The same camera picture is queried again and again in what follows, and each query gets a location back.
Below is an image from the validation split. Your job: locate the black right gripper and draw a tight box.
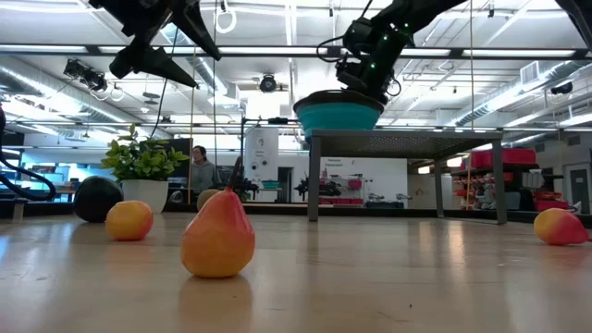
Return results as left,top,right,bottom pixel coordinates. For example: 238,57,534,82
335,55,403,105

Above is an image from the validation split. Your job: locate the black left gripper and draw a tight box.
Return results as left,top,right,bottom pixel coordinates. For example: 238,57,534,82
87,0,223,90

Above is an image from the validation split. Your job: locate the teal bowl with black rim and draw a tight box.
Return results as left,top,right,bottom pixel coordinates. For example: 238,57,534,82
292,89,386,140

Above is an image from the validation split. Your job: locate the brown kiwi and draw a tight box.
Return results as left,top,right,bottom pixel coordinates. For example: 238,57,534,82
196,188,223,212

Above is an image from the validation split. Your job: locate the dark green round fruit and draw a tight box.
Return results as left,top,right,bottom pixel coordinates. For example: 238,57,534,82
72,175,125,224

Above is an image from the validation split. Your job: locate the round yellow-orange peach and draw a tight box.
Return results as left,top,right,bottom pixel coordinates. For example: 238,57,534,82
105,200,154,242

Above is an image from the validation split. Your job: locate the black ceiling spotlight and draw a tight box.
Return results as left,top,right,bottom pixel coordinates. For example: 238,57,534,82
258,73,278,93
63,58,108,93

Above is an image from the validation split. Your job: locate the green plant in white pot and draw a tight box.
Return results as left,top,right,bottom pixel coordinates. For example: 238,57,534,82
100,123,191,215

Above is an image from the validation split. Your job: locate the person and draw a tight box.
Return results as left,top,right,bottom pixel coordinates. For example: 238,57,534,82
188,144,223,195

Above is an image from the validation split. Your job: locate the storage rack with small bins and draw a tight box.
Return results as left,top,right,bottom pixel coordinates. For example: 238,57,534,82
450,147,571,213

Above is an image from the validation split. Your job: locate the orange-yellow pear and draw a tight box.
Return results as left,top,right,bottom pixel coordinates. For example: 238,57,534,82
179,184,256,279

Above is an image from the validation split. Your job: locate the orange-red pear with stem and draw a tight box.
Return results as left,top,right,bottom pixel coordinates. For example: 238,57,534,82
533,207,591,247

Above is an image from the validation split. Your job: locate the wire shelf with red bins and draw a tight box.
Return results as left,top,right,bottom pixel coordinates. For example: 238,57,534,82
317,175,364,205

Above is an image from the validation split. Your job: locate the thick black cable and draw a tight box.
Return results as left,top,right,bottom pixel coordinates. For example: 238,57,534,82
0,104,57,203

